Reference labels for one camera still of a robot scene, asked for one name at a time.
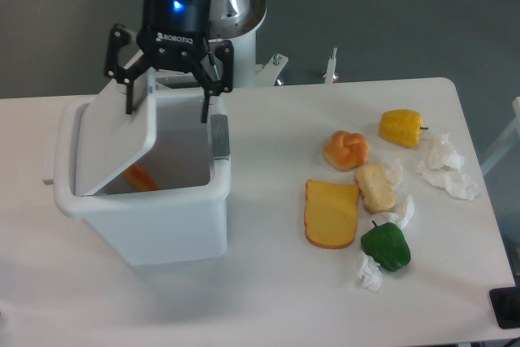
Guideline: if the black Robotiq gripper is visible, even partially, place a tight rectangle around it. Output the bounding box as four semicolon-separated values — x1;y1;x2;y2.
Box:
104;0;234;124

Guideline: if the white trash can lid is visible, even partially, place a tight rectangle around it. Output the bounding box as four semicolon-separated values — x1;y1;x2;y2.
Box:
75;72;157;197

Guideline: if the white trash can body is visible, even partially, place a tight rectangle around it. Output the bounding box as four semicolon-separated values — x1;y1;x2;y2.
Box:
53;89;231;266

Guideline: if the orange toy baguette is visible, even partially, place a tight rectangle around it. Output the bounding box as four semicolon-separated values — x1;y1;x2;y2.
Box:
122;163;161;192

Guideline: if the orange toy bread roll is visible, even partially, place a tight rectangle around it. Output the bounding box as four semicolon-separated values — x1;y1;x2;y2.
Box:
322;131;370;171

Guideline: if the orange toy bread slice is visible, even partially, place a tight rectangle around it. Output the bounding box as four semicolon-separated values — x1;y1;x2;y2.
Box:
304;180;360;249

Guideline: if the yellow toy bell pepper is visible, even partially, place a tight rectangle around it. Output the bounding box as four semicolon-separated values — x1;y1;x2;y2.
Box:
379;109;429;148

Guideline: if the pale toy bread piece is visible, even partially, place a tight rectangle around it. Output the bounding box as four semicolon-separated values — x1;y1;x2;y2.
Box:
354;164;395;214

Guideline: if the crumpled tissue behind bread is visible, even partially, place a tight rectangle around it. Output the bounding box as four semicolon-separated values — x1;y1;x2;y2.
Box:
371;159;415;229

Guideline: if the green toy bell pepper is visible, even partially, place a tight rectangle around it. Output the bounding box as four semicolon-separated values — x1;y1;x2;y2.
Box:
361;220;411;272

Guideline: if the large crumpled white tissue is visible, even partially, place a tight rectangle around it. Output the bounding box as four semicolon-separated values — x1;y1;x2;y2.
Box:
415;133;479;202

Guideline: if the small crumpled white tissue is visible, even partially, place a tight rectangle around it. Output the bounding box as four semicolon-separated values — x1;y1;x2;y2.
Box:
357;251;383;293

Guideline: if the black device at edge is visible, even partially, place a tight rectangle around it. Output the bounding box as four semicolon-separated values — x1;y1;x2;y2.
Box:
489;287;519;329

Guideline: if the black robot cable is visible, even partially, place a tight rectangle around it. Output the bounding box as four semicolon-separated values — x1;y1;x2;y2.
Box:
206;52;223;82

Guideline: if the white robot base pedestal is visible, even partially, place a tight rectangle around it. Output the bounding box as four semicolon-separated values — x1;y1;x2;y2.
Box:
140;32;338;91

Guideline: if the white furniture frame right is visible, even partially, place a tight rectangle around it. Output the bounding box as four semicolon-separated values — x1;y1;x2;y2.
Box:
480;97;519;176

